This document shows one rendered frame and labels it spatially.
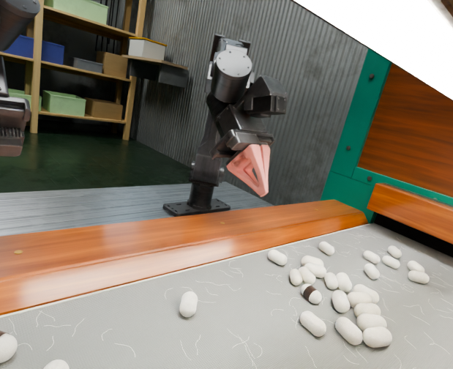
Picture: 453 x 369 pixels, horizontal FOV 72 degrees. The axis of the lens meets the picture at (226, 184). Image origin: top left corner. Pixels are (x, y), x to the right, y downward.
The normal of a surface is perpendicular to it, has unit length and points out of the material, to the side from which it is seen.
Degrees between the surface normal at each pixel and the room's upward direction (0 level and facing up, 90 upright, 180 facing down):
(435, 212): 90
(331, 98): 90
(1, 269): 0
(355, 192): 90
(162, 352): 0
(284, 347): 0
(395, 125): 90
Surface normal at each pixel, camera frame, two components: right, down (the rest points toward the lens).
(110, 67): 0.62, 0.34
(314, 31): -0.71, 0.04
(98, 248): 0.21, -0.94
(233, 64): 0.18, -0.43
